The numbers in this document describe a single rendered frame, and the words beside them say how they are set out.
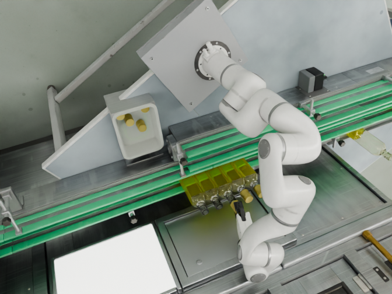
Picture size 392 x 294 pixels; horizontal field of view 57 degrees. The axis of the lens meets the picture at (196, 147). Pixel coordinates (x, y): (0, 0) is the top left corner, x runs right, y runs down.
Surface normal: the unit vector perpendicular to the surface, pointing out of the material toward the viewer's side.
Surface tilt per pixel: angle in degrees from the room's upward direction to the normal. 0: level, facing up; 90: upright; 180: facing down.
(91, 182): 90
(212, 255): 90
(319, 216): 90
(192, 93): 2
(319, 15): 0
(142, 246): 90
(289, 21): 0
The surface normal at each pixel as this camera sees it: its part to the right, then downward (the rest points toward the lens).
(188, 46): 0.41, 0.53
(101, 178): -0.10, -0.78
